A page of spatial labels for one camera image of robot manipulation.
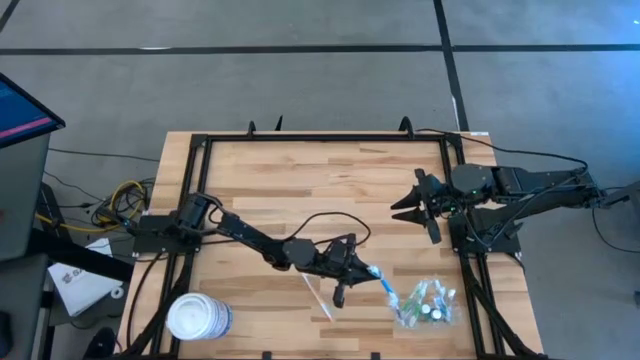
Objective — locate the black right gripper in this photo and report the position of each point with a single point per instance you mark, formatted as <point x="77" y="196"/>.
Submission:
<point x="434" y="232"/>

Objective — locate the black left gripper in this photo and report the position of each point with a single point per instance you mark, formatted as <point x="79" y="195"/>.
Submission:
<point x="341" y="295"/>

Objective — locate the blue toothbrush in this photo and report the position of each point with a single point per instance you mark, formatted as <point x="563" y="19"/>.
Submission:
<point x="386" y="287"/>

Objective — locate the orange toothbrush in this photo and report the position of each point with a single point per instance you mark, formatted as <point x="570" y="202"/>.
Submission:
<point x="317" y="297"/>

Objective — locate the teal mouthwash bottle white cap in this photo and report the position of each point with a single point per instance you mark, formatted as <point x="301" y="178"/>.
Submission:
<point x="436" y="315"/>
<point x="426" y="309"/>

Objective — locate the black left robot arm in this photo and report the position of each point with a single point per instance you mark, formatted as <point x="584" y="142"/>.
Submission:
<point x="250" y="235"/>

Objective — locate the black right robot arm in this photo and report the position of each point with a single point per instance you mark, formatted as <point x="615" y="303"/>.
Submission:
<point x="530" y="190"/>

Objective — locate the white blue wipes canister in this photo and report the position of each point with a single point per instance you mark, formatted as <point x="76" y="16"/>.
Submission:
<point x="197" y="317"/>

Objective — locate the grey metal stand foot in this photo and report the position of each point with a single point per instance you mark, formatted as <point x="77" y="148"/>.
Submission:
<point x="627" y="195"/>

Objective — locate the white tape roll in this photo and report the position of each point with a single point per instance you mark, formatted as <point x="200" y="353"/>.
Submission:
<point x="113" y="292"/>

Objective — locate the black rounded object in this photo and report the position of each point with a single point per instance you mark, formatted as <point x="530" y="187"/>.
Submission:
<point x="100" y="344"/>

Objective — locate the white booklet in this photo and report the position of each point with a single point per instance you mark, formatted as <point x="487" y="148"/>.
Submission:
<point x="80" y="287"/>

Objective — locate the black stand leg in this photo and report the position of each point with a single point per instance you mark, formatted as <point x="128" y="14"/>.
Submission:
<point x="75" y="255"/>

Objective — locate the grey cabinet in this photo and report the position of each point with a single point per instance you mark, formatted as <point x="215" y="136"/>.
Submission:
<point x="20" y="200"/>

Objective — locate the dark blue screen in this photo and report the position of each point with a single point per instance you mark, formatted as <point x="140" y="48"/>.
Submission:
<point x="20" y="115"/>

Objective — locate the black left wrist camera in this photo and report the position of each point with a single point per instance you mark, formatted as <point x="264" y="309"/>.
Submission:
<point x="337" y="256"/>

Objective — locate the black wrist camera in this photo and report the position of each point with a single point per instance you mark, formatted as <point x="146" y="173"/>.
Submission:
<point x="441" y="192"/>
<point x="337" y="256"/>

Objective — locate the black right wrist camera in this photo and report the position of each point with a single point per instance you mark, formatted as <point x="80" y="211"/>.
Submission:
<point x="441" y="192"/>

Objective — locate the black aluminium table frame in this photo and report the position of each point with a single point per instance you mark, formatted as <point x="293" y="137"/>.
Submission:
<point x="325" y="137"/>

